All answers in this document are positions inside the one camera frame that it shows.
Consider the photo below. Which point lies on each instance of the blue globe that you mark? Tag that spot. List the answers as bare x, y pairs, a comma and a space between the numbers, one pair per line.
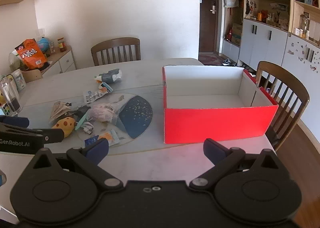
43, 44

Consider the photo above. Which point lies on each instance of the silver door lock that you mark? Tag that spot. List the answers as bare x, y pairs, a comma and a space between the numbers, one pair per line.
213, 7

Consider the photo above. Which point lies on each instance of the white wall cabinet unit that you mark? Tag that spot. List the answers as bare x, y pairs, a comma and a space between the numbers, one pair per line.
262, 40

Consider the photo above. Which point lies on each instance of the orange bottle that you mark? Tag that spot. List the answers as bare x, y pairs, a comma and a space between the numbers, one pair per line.
261, 16

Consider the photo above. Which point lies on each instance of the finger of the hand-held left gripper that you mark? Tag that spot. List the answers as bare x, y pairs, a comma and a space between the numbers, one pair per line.
53, 136
15, 121

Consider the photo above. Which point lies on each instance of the white sideboard with wooden top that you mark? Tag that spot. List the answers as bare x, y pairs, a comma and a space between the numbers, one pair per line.
63, 61

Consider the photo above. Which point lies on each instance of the red bag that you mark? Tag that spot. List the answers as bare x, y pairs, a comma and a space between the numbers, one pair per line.
228, 34

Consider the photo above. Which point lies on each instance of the mint green stick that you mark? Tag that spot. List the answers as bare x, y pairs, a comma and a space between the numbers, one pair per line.
81, 120

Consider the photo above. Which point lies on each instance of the orange snack bag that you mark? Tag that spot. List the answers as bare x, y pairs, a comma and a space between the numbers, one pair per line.
31, 54

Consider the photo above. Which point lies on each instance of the brown wooden chair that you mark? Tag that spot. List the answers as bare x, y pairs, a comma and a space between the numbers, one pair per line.
283, 68
115, 41

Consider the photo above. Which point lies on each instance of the colourful cube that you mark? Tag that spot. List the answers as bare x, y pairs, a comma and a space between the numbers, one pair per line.
5, 110

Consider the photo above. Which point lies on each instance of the small clear bottle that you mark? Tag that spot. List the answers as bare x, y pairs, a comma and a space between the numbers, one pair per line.
52, 48

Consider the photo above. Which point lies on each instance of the tan paper packet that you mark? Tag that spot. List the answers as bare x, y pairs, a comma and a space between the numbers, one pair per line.
58, 110

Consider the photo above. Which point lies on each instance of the white marble desktop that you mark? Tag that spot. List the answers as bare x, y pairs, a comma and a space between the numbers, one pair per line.
140, 77

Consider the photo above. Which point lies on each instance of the red cardboard box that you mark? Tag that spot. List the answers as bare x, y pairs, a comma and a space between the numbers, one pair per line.
212, 123

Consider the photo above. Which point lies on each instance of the light wooden chair backrest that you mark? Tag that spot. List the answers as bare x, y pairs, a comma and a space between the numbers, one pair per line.
31, 75

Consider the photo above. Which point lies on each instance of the blue packet with orange print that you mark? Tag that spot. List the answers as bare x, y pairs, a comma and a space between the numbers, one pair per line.
111, 136

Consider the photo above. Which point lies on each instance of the dark packet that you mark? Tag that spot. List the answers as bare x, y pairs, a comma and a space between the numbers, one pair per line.
81, 111

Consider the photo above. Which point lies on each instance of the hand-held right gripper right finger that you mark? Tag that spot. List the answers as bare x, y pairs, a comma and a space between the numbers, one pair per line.
214, 151

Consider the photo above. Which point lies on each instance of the white grey snack bag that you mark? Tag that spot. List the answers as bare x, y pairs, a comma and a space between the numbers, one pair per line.
111, 75

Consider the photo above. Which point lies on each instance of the small white clip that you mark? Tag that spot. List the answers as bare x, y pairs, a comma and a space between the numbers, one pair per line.
87, 128

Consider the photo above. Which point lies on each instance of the pale pink snack packet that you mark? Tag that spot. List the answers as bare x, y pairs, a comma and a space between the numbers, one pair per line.
102, 113

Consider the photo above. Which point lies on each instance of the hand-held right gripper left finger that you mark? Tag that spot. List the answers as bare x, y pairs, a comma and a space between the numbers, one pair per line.
97, 150

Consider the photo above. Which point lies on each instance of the white packet with black print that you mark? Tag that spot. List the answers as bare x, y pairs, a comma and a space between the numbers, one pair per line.
91, 96

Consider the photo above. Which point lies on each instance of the dark brown door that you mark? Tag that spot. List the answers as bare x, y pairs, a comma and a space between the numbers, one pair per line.
206, 27

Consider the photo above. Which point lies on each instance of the glass cup with dark liquid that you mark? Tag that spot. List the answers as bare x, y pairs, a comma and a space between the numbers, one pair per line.
11, 98

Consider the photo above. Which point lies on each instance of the patterned pouch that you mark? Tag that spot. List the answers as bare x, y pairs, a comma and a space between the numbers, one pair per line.
19, 80

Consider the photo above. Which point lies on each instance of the yellow spotted plush toy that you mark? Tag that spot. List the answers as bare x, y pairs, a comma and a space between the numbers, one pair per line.
65, 125

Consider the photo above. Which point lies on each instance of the wooden wall shelf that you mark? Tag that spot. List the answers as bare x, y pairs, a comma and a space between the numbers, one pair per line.
12, 0

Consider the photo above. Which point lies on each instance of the shoes on floor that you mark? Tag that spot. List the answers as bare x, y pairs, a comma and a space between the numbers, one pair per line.
228, 62

